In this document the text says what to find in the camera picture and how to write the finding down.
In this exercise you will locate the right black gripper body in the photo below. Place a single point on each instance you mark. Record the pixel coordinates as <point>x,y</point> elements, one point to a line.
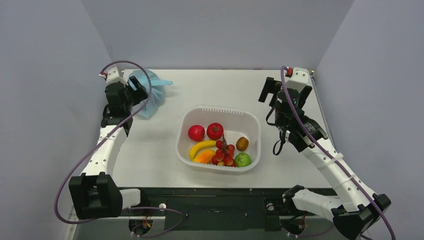
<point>271,87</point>

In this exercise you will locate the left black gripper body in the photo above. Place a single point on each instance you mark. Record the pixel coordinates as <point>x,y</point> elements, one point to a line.
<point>129,104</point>

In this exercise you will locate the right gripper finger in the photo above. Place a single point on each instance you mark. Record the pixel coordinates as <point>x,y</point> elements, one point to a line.
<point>304,95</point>
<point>271,86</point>

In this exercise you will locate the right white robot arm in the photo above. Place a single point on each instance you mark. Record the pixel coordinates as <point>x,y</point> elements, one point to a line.
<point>356,207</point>

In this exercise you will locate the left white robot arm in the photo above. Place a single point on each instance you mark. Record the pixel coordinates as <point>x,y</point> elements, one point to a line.
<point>94,192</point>

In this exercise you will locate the brown fake kiwi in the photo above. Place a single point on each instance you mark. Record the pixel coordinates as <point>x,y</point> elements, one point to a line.
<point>242,144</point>

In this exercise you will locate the green fake lime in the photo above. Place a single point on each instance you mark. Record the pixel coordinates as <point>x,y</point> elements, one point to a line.
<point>243,160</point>

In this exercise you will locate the red fake apple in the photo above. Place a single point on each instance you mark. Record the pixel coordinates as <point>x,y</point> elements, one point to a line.
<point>196,133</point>

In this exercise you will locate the red fake tomato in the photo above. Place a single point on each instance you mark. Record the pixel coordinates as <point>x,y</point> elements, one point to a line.
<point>215,131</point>

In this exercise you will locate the red fake grape bunch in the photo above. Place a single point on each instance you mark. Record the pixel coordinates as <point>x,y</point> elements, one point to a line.
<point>224,154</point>

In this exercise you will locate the yellow fake banana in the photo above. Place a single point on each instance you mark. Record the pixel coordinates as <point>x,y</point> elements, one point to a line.
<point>200,146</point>

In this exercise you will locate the orange fake mango slice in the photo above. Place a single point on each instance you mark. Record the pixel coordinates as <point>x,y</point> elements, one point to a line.
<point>204,157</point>

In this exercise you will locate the white plastic basket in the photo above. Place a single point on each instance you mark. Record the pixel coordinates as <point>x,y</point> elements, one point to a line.
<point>236,124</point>

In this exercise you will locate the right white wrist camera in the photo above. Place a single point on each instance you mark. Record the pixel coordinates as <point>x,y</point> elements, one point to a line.
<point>297,78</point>

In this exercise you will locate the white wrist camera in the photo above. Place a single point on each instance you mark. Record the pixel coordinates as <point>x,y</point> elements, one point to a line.
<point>112,76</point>
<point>297,78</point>

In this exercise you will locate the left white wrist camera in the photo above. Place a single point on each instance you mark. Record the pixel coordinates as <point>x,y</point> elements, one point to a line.
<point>112,76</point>

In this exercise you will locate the black table base frame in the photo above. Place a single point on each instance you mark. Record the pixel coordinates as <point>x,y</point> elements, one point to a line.
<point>166,209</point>

